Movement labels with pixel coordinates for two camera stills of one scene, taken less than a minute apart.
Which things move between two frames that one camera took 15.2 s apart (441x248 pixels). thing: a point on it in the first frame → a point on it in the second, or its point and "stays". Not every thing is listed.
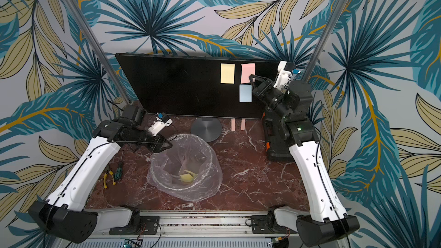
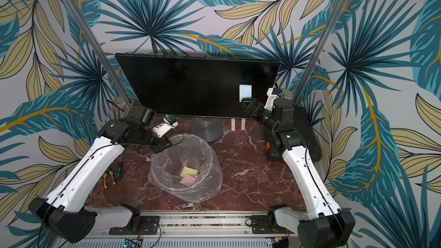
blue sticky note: x=245 y=93 stays
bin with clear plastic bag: x=189 y=170 stays
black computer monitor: x=190 y=86 stays
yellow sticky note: x=227 y=73 → x=188 y=171
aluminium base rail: x=193 y=229 stays
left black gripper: x=157 y=147 stays
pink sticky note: x=247 y=69 → x=188 y=181
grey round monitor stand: x=208 y=128 stays
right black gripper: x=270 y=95 → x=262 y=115
